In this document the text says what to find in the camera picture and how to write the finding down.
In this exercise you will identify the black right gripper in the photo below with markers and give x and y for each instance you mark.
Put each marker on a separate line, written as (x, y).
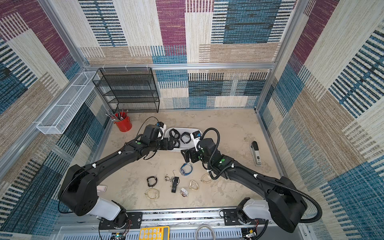
(190, 153)

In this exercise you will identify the pens in red cup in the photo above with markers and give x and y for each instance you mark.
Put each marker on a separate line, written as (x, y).
(117, 115)

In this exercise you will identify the beige strap triangular watch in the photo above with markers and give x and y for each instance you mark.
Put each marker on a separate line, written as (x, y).
(193, 185)

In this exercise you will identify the translucent blue plastic watch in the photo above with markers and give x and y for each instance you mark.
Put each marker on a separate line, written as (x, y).
(186, 169)

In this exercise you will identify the black leather strap watch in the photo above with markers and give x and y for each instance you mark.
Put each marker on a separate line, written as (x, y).
(175, 184)

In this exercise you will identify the small black strap watch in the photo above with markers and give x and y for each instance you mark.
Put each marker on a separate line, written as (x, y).
(152, 181)

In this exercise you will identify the silver chain pocket watch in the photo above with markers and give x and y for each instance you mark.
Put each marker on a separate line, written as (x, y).
(169, 178)

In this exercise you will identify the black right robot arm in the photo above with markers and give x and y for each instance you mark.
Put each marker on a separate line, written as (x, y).
(288, 206)

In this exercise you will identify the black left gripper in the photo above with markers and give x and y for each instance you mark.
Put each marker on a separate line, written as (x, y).
(167, 146)

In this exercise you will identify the small silver face watch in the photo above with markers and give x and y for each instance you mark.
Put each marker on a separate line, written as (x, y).
(184, 193)

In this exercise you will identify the beige strap slim watch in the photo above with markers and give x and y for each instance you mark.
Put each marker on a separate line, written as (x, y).
(206, 178)

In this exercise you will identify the black chunky digital watch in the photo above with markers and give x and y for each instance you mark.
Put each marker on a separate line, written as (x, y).
(173, 133)

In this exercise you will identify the white plastic storage box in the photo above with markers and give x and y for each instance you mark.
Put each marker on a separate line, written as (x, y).
(182, 146)

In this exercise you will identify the red metal pen cup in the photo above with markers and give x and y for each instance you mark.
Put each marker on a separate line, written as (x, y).
(125, 125)

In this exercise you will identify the grey black stapler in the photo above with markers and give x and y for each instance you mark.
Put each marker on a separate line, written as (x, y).
(255, 153)

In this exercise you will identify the black rugged sports watch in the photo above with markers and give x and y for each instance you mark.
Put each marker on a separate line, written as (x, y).
(185, 138)

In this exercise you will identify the white wire mesh basket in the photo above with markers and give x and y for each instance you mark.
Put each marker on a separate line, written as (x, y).
(58, 118)

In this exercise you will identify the black wire mesh shelf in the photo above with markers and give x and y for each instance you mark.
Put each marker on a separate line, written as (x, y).
(131, 90)

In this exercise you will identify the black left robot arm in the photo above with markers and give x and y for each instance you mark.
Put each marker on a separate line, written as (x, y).
(79, 189)

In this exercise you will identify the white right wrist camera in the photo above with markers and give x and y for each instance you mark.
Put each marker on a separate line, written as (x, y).
(196, 136)

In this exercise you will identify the black round digital watch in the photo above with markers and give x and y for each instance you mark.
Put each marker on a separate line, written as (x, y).
(176, 143)

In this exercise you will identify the yellow button control pad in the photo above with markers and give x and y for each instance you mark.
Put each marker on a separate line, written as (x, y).
(155, 233)

